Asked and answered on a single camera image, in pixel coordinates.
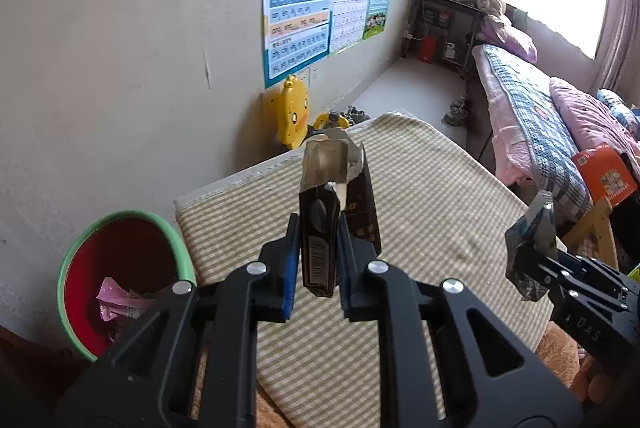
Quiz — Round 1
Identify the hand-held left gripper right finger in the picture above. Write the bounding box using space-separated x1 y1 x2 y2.
336 214 584 428

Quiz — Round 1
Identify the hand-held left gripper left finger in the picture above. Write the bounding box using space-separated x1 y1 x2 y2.
55 214 301 428

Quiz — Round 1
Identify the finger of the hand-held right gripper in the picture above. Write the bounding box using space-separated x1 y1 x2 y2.
545 252 637 296
510 242 578 309

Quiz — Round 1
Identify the blue white candy wrapper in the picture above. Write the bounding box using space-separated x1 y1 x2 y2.
505 190 557 301

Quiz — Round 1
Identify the dark brown snack wrapper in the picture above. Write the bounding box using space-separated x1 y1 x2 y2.
299 130 384 299

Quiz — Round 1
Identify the red bucket with green rim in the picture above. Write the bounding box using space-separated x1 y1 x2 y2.
56 209 197 363

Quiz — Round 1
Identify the light pink wrapper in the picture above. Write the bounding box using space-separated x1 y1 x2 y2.
97 277 160 324

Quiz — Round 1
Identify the brown plush toy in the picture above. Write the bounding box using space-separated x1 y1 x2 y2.
537 322 618 405

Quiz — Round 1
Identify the orange cardboard box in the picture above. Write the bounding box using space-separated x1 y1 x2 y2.
571 143 639 209

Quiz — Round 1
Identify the small yellow toy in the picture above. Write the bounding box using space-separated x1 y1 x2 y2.
313 110 351 135

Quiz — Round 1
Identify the pink blanket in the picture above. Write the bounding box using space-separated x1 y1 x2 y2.
550 76 640 155

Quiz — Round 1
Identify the yellow duck toy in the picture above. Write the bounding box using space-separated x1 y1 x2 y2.
264 75 310 147

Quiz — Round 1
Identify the bed with plaid quilt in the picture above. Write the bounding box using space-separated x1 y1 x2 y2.
472 44 640 219

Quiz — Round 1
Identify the blue patterned pillow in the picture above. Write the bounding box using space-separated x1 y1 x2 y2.
596 88 637 119

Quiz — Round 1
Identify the pair of shoes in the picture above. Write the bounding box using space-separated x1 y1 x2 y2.
444 95 470 127

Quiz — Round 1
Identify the purple pillow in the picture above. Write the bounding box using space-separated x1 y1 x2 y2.
477 15 539 62

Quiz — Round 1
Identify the beige crumpled cloth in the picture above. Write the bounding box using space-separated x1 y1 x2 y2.
479 0 509 26

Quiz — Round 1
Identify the black shelf table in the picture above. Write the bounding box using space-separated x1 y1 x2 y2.
402 0 487 76

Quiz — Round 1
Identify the wooden chair frame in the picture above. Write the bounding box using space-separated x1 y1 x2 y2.
560 195 622 269

